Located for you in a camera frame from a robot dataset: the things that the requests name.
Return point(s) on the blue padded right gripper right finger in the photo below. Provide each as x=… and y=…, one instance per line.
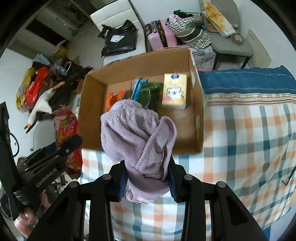
x=187, y=189

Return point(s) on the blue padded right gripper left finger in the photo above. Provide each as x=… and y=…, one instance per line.
x=107, y=188

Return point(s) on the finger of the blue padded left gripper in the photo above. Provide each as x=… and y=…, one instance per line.
x=57, y=156

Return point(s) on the red snack packet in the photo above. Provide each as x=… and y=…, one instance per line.
x=65, y=127

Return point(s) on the purple knit cloth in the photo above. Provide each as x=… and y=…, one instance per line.
x=145, y=142

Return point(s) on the orange snack packet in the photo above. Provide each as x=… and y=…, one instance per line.
x=113, y=98

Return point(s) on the long blue snack packet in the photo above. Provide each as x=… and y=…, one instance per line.
x=136, y=88

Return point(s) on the yellow tissue pack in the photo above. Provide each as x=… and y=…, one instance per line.
x=175, y=90

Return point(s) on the green snack packet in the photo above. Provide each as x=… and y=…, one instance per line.
x=149, y=95

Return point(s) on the person's left hand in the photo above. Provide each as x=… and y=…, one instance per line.
x=25, y=220

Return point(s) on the white goose plush toy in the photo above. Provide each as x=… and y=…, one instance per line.
x=42, y=106

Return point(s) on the yellow cloth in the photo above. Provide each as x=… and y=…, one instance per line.
x=20, y=95

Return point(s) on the open cardboard box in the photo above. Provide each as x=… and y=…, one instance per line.
x=153, y=66

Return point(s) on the red plastic bag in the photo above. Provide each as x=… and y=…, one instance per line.
x=32, y=92

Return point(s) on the yellow bag on floor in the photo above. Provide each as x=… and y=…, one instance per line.
x=61, y=50

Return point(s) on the black plastic bag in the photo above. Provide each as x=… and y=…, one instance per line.
x=119, y=40

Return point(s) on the white leather chair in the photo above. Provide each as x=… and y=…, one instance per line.
x=114, y=15

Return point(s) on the grey cushioned chair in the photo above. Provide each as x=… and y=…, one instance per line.
x=232, y=44

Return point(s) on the pink suitcase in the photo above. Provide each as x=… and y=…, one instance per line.
x=159, y=35

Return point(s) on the leaning beige board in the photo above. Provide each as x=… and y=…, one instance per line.
x=260, y=57

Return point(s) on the patterned tote bag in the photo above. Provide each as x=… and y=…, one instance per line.
x=189, y=30

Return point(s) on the tape roll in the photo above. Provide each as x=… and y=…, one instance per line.
x=237, y=39

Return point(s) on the orange printed snack bag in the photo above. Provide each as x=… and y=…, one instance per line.
x=218, y=21

